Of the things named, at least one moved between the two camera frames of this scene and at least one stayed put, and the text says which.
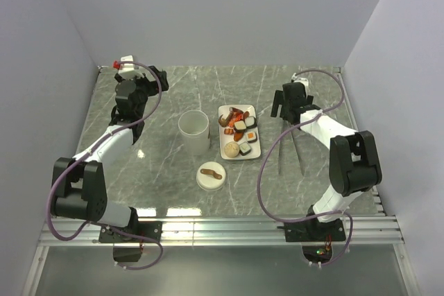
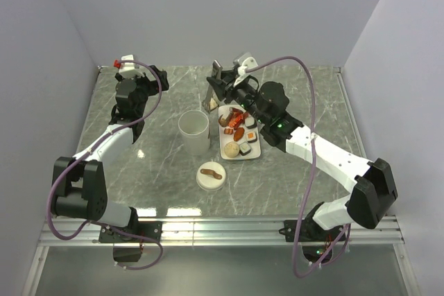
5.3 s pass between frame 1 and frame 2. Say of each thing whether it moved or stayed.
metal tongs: moved
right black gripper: moved
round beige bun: stayed
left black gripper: stayed
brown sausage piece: stayed
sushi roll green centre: stayed
